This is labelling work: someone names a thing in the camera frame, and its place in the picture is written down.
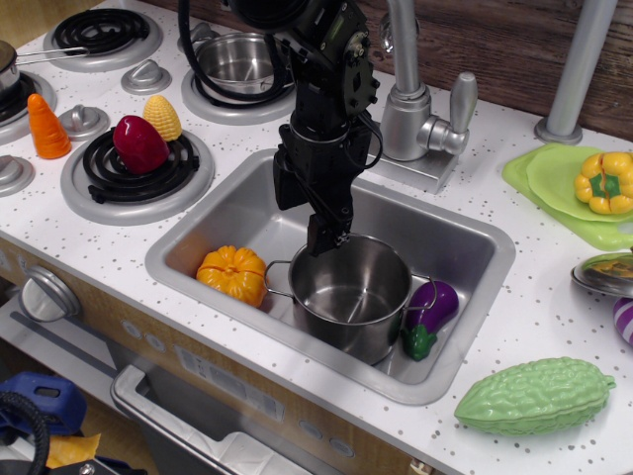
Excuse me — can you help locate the black braided hose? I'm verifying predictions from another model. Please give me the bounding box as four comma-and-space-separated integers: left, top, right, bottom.
0, 390, 51, 475

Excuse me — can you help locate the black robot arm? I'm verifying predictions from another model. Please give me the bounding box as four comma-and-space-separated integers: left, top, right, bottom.
229, 1, 380, 256

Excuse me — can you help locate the yellow toy corn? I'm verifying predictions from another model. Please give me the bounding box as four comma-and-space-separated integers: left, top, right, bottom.
142, 95, 183, 143

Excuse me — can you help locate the silver stove knob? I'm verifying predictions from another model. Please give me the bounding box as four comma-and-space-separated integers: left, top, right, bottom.
121, 59, 172, 95
58, 104, 110, 142
0, 155, 35, 197

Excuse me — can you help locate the silver oven door handle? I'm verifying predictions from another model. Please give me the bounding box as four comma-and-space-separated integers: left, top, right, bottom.
111, 365, 308, 474

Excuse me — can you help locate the silver stove knob middle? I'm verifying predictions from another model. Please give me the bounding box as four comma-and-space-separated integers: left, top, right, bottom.
58, 104, 110, 142

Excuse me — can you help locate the green cutting board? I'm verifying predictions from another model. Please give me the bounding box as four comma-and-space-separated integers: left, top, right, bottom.
502, 143, 632, 251

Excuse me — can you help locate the far left burner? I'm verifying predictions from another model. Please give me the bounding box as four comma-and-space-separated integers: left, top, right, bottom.
1, 72, 56, 145

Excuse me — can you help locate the black cable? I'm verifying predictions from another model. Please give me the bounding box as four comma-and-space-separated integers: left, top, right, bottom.
176, 0, 297, 109

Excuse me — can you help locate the steel pot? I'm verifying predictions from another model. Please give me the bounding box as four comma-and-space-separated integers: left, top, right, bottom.
194, 33, 275, 96
266, 235, 437, 365

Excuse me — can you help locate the silver pot lid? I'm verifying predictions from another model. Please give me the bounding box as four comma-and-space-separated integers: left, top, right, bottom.
571, 249, 632, 298

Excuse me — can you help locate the blue object bottom left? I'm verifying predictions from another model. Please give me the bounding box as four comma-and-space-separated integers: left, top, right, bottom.
1, 372, 87, 435

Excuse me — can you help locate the front black coil burner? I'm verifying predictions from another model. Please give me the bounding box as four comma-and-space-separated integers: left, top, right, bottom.
61, 130, 215, 226

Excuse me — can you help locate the orange toy pumpkin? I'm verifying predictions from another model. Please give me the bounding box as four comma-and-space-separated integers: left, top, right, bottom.
196, 245, 267, 308

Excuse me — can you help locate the purple striped toy vegetable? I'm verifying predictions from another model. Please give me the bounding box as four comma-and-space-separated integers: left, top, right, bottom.
613, 298, 633, 345

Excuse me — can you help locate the back left coil burner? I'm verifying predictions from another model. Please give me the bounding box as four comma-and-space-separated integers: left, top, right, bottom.
44, 8, 162, 73

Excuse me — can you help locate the red toy pepper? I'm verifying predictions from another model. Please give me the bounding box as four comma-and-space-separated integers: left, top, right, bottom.
113, 115, 170, 175

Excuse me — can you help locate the steel saucepan with handle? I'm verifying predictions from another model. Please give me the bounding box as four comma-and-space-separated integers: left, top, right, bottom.
1, 41, 90, 100

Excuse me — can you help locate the back right burner ring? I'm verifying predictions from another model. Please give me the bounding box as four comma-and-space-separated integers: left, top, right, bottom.
180, 32, 299, 127

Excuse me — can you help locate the purple toy eggplant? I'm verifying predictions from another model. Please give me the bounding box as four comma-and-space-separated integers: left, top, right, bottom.
401, 280, 459, 361

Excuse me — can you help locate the silver toy faucet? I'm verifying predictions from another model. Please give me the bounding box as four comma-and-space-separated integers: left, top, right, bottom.
373, 1, 479, 194

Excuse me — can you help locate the silver stove knob upper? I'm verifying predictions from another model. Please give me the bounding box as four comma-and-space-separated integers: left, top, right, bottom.
121, 59, 172, 95

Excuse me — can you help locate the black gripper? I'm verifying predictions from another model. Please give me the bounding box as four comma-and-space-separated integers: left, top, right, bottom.
273, 121, 371, 256

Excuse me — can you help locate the yellow cloth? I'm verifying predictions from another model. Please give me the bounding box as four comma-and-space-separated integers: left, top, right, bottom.
45, 433, 101, 469

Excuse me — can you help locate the orange toy carrot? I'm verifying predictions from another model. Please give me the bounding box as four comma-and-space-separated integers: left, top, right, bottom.
27, 93, 72, 159

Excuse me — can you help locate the round silver oven dial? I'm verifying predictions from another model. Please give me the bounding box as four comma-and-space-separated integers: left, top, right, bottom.
19, 265, 82, 323

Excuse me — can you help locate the silver sink basin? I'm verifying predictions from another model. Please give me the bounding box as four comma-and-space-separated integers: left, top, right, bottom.
145, 149, 515, 405

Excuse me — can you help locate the silver stove knob left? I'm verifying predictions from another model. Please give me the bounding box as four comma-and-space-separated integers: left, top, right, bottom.
0, 155, 35, 197

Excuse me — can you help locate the light green plate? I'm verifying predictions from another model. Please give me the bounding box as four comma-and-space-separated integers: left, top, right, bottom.
526, 144, 632, 223

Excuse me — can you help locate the grey vertical pole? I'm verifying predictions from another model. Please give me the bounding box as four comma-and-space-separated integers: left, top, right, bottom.
534, 0, 617, 144

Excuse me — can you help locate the yellow toy bell pepper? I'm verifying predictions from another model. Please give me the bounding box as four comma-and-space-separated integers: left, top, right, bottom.
574, 152, 632, 215

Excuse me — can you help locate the green toy bitter melon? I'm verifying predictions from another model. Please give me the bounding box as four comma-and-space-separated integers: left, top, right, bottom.
454, 357, 616, 435

